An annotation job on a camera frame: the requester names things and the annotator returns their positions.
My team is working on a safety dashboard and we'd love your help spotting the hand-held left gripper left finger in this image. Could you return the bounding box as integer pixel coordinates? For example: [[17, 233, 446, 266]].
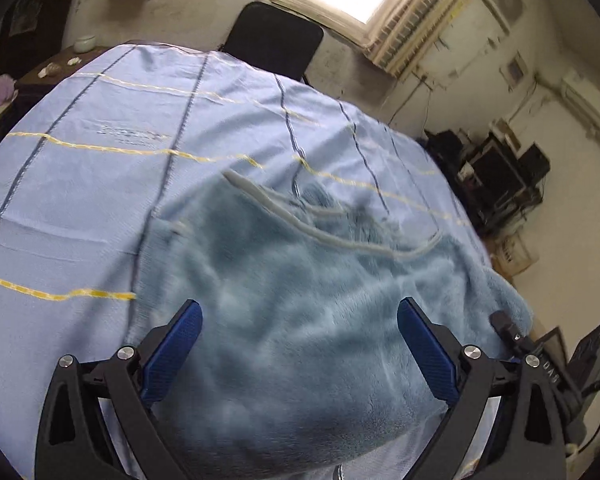
[[35, 299, 203, 480]]

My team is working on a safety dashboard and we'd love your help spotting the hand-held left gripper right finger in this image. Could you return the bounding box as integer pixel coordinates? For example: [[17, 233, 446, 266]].
[[398, 297, 567, 480]]

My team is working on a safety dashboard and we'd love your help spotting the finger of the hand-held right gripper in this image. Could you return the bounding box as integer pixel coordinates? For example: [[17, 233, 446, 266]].
[[489, 311, 531, 356]]

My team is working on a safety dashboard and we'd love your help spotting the blue fleece jacket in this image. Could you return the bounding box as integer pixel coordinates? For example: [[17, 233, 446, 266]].
[[130, 170, 533, 471]]

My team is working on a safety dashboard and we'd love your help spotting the black computer desk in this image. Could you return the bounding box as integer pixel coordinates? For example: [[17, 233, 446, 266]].
[[425, 127, 551, 233]]

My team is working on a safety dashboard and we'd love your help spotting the computer monitor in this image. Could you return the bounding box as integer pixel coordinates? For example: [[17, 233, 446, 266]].
[[472, 145, 526, 201]]

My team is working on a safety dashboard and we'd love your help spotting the black speaker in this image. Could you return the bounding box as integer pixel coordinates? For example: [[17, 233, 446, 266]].
[[517, 142, 551, 181]]

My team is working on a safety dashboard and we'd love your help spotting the blue striped bed sheet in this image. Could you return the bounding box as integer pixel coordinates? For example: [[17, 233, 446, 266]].
[[0, 42, 526, 480]]

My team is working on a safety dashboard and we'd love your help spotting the white air conditioner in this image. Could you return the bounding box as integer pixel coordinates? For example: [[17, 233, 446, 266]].
[[560, 67, 600, 131]]

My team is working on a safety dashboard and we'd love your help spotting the white electrical panel box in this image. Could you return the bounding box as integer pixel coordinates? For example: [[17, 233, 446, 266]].
[[500, 52, 531, 92]]

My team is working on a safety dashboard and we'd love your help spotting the checked curtain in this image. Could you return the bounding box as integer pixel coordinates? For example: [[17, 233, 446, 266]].
[[365, 0, 486, 78]]

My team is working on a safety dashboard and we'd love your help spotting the dark side table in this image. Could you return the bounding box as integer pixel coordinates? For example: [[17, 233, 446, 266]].
[[15, 45, 106, 91]]

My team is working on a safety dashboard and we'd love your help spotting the black chair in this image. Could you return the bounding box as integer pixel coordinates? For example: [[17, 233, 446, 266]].
[[221, 1, 325, 86]]

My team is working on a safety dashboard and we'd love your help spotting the dark framed painting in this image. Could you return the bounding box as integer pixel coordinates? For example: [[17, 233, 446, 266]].
[[0, 0, 66, 61]]

